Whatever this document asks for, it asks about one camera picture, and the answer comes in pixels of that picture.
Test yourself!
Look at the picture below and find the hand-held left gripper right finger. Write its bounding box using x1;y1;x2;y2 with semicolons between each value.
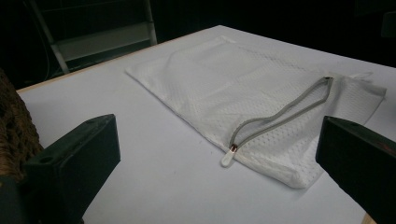
315;115;396;224

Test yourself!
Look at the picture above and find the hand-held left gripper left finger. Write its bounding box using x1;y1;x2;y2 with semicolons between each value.
22;113;121;224

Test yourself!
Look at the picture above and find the white mesh laundry bag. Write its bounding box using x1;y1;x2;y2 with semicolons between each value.
125;35;388;190

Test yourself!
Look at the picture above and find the brown knitted cloth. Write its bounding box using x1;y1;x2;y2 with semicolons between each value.
0;68;45;184

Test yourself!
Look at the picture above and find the grey metal stand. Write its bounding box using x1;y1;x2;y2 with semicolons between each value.
28;0;159;75

